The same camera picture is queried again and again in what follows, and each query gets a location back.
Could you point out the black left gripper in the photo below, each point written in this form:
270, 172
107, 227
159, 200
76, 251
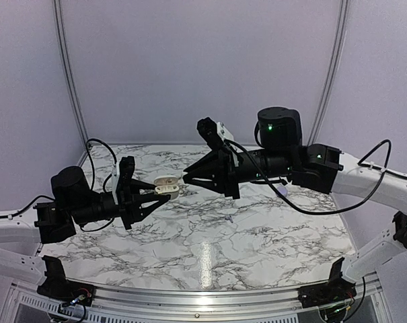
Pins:
138, 212

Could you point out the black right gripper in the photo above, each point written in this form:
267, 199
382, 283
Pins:
219, 165

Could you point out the beige earbud charging case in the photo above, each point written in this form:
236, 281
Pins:
167, 185

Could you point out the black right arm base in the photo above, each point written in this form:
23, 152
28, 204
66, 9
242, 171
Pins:
336, 288

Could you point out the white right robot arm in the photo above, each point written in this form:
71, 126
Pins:
367, 182

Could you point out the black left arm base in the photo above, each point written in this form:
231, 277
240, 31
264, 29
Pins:
65, 289

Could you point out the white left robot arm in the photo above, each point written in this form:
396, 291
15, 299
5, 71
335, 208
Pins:
19, 227

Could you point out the lavender round charging case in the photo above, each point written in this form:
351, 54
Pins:
283, 190

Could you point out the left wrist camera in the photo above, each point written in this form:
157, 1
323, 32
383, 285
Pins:
122, 176

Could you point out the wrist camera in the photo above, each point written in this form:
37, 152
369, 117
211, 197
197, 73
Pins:
216, 135
122, 176

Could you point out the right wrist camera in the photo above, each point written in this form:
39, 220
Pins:
216, 135

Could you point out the aluminium front frame rail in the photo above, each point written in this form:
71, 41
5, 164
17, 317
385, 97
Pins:
125, 304

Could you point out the left aluminium corner post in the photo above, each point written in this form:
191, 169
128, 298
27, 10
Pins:
66, 64

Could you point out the aluminium corner post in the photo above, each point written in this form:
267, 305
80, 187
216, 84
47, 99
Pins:
66, 64
334, 62

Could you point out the right aluminium corner post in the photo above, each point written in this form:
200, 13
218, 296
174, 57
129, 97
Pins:
334, 62

